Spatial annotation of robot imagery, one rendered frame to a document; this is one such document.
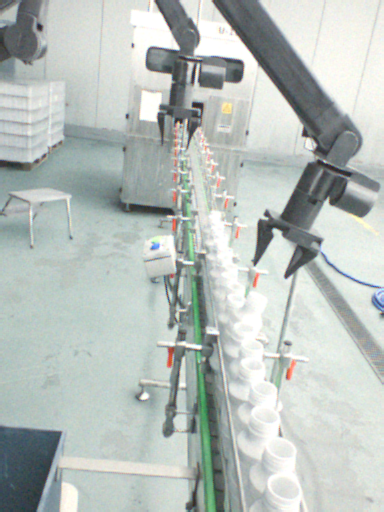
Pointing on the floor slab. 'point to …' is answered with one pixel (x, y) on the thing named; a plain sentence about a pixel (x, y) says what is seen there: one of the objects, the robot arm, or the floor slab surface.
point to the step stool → (34, 205)
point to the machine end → (205, 99)
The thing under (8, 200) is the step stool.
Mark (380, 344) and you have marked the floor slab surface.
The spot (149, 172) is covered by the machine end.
